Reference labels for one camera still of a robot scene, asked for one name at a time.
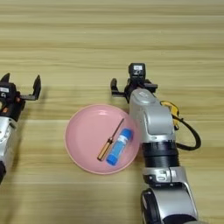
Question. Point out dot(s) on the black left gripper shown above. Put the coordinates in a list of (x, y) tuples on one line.
[(11, 109)]

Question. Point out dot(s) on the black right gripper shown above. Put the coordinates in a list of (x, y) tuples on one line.
[(135, 86)]

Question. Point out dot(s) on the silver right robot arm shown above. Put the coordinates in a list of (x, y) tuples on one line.
[(154, 122)]

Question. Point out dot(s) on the blue glue stick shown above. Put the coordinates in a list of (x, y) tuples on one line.
[(119, 147)]

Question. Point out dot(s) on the pink round plate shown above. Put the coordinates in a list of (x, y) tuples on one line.
[(84, 137)]

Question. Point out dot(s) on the yellow tape measure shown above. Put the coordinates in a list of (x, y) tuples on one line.
[(172, 108)]

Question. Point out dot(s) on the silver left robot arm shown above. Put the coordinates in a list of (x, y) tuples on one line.
[(5, 145)]

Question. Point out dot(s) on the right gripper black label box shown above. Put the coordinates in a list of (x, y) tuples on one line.
[(137, 71)]

